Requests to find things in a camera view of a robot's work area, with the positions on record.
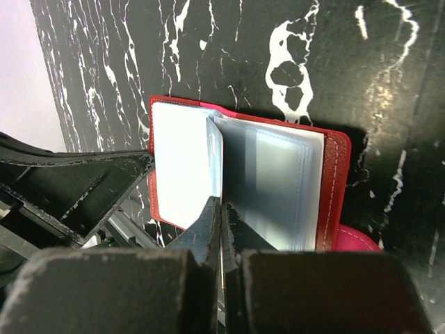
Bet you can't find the red card holder wallet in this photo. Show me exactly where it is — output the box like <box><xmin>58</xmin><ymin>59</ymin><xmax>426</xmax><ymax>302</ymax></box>
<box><xmin>147</xmin><ymin>95</ymin><xmax>377</xmax><ymax>251</ymax></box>

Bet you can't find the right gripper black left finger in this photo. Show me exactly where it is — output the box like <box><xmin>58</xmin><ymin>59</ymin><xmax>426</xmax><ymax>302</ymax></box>
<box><xmin>1</xmin><ymin>197</ymin><xmax>220</xmax><ymax>333</ymax></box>

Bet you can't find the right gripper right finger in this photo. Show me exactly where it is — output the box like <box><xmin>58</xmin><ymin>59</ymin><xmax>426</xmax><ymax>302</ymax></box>
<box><xmin>222</xmin><ymin>205</ymin><xmax>431</xmax><ymax>333</ymax></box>

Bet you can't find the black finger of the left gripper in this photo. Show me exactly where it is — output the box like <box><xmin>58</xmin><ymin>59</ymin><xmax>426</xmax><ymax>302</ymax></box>
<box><xmin>1</xmin><ymin>134</ymin><xmax>154</xmax><ymax>248</ymax></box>

